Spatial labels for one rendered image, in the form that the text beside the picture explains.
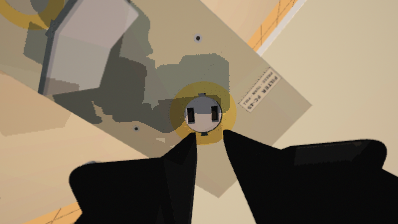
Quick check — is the tan service panel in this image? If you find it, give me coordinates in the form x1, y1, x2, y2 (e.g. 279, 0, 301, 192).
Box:
0, 0, 312, 198

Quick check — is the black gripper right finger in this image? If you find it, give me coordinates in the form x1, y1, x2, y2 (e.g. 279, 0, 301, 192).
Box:
223, 129, 387, 224

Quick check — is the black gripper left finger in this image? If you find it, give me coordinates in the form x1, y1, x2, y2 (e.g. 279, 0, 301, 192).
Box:
68, 132, 197, 224

